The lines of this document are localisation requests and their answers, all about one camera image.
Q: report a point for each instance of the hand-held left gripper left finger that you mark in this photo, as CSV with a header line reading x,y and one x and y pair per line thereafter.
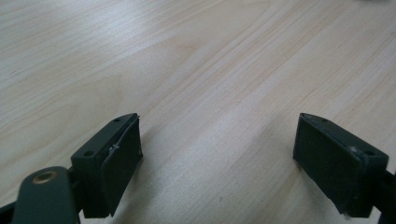
x,y
106,168

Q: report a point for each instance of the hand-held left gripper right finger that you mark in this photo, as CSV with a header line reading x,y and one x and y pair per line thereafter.
x,y
336,168

